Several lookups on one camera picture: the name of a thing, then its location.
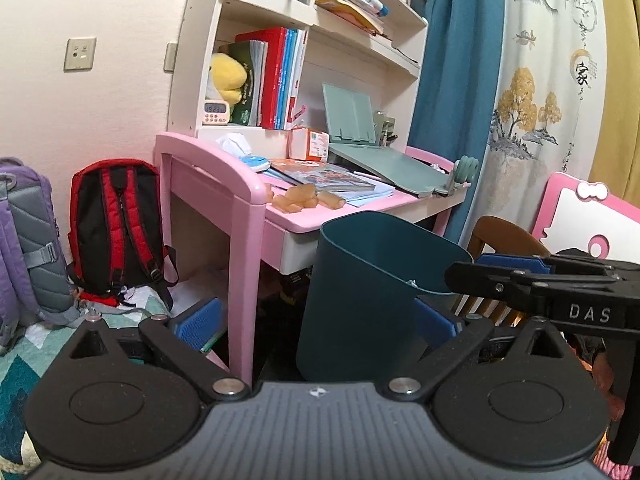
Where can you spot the teal zigzag quilted blanket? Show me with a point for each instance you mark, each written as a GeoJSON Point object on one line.
{"type": "Point", "coordinates": [20, 375]}

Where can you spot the amber wrapped roll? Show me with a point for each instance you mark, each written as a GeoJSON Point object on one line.
{"type": "Point", "coordinates": [285, 202]}
{"type": "Point", "coordinates": [331, 200]}
{"type": "Point", "coordinates": [302, 194]}

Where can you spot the black cushioned wooden chair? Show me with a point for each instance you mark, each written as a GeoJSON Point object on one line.
{"type": "Point", "coordinates": [505, 232]}

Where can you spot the green tilted desk board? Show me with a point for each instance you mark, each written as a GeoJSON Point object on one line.
{"type": "Point", "coordinates": [395, 167]}

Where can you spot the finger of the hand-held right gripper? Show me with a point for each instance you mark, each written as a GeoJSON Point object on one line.
{"type": "Point", "coordinates": [510, 261]}
{"type": "Point", "coordinates": [480, 277]}

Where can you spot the tan curtain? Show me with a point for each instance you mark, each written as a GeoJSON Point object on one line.
{"type": "Point", "coordinates": [622, 110]}

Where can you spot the orange white box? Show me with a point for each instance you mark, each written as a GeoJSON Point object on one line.
{"type": "Point", "coordinates": [307, 145]}

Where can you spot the beige wall switch plate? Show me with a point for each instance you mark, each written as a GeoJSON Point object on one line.
{"type": "Point", "coordinates": [171, 57]}

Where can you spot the green pen holder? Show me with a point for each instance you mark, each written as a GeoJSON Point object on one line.
{"type": "Point", "coordinates": [385, 127]}

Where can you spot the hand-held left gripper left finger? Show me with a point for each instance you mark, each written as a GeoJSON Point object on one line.
{"type": "Point", "coordinates": [197, 325]}

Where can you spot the purple grey backpack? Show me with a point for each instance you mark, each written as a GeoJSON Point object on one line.
{"type": "Point", "coordinates": [30, 240]}

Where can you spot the dark bag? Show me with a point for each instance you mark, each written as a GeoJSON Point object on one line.
{"type": "Point", "coordinates": [295, 287]}

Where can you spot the landscape printed curtain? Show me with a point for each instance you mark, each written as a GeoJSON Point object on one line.
{"type": "Point", "coordinates": [540, 35]}

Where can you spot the red black backpack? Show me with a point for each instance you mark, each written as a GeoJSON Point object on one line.
{"type": "Point", "coordinates": [115, 220]}

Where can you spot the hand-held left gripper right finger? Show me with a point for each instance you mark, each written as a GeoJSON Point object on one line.
{"type": "Point", "coordinates": [435, 325]}

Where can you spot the white paper stack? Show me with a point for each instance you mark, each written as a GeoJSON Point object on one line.
{"type": "Point", "coordinates": [200, 285]}

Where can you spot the blue tissue pack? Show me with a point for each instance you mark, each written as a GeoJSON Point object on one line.
{"type": "Point", "coordinates": [255, 162]}

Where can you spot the white digital timer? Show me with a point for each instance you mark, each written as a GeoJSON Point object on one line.
{"type": "Point", "coordinates": [216, 112]}

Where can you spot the pink framed whiteboard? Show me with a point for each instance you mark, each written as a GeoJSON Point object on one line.
{"type": "Point", "coordinates": [590, 220]}

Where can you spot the flat picture books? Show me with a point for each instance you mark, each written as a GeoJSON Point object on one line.
{"type": "Point", "coordinates": [325, 177]}

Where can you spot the blue curtain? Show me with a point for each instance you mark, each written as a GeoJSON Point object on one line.
{"type": "Point", "coordinates": [455, 85]}

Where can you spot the pile of slanted books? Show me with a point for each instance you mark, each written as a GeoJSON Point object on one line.
{"type": "Point", "coordinates": [350, 10]}

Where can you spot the pink desk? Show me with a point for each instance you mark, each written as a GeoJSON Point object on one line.
{"type": "Point", "coordinates": [210, 160]}

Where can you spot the green clamp knob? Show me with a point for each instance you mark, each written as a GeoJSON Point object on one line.
{"type": "Point", "coordinates": [465, 170]}

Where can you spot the teal plastic bin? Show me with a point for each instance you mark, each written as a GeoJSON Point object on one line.
{"type": "Point", "coordinates": [360, 285]}

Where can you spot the white bookshelf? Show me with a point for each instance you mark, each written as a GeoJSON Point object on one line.
{"type": "Point", "coordinates": [200, 60]}

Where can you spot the beige wall outlet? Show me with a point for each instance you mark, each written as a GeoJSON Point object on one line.
{"type": "Point", "coordinates": [80, 54]}

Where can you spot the row of upright books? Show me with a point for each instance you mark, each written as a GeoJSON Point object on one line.
{"type": "Point", "coordinates": [275, 75]}

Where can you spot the yellow plush toy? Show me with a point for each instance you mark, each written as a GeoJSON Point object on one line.
{"type": "Point", "coordinates": [227, 75]}

